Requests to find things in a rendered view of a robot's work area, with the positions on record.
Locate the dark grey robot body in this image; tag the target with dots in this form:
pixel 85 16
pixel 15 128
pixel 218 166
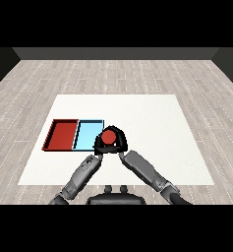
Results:
pixel 116 199

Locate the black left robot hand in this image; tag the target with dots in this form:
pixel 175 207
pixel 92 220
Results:
pixel 98 147

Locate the shallow red open box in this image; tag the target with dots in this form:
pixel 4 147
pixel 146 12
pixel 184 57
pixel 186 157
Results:
pixel 61 134

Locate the shallow light blue open box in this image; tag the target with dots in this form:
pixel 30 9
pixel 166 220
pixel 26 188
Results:
pixel 87 134

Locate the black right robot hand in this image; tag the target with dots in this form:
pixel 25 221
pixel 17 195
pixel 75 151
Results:
pixel 122 142

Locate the small red can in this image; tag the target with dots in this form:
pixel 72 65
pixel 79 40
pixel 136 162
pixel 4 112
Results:
pixel 108 137

